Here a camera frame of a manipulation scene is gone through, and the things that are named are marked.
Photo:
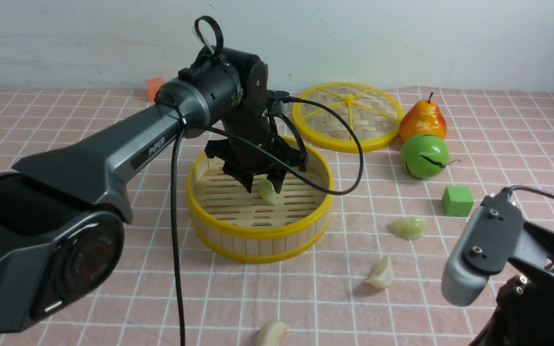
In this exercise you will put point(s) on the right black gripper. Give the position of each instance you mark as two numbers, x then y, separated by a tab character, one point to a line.
524	315

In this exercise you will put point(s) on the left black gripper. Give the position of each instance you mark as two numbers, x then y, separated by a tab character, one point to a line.
251	127

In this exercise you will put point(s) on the pale dumpling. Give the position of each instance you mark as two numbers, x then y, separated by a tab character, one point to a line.
382	274
267	192
270	334

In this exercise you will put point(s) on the greenish dumpling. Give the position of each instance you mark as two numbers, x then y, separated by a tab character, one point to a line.
408	228

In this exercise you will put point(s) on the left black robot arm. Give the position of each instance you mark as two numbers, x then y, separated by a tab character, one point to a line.
63	212

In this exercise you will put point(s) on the bamboo steamer tray yellow rim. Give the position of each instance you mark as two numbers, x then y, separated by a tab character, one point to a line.
240	225

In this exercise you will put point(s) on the woven bamboo steamer lid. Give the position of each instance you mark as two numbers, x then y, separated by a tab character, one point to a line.
373	115

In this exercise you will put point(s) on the green foam cube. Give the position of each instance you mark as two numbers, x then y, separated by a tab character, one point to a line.
457	201

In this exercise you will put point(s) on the orange foam cube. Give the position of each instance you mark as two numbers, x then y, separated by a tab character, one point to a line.
152	86

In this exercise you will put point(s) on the green toy apple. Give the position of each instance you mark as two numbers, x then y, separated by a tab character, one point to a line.
425	156

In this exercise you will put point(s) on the orange yellow toy pear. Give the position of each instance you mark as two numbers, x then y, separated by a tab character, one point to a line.
424	117

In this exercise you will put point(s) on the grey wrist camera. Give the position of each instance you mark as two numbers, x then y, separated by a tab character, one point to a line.
484	247

